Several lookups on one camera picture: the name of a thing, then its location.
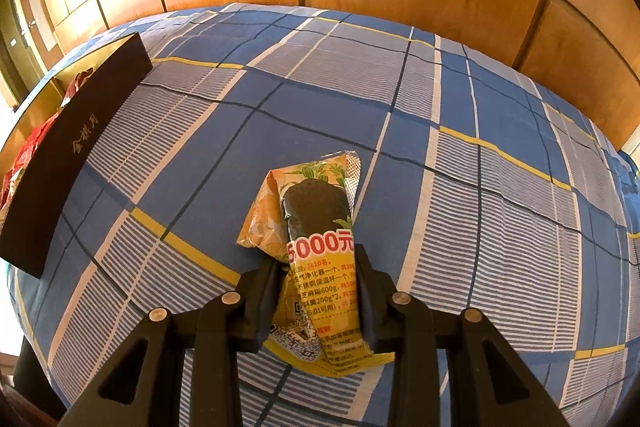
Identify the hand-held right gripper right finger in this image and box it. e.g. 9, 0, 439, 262
354, 247, 571, 427

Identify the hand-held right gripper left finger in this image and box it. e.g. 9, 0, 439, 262
60, 257, 286, 427

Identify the yellow and black snack packet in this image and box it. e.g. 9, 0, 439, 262
236, 149, 396, 378

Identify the gold metal tin tray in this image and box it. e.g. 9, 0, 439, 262
0, 33, 153, 279

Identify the long red snack packet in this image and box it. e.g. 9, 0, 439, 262
0, 114, 61, 218

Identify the shiny red snack packet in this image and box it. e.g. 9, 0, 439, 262
62, 68, 96, 105

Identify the blue plaid bedsheet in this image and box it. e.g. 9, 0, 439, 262
10, 2, 640, 427

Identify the dark wooden door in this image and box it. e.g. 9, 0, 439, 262
0, 0, 61, 108

